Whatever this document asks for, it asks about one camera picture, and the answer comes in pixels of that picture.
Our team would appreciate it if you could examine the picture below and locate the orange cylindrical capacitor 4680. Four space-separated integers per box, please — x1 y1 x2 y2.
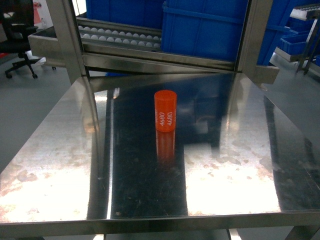
154 90 177 132

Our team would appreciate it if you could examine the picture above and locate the black office chair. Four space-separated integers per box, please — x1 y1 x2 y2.
0 0 38 79

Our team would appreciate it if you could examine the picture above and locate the small blue bin right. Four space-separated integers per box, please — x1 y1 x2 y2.
279 34 308 55

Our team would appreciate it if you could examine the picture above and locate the large blue plastic crate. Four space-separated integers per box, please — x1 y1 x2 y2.
161 0 248 62

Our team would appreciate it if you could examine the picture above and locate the stainless steel flow rack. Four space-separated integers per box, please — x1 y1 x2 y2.
28 0 279 85

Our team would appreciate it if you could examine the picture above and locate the blue crate far right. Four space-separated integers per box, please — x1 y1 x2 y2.
256 0 298 66

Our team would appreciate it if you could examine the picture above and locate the blue plastic crate behind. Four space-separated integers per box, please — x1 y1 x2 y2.
86 0 164 29

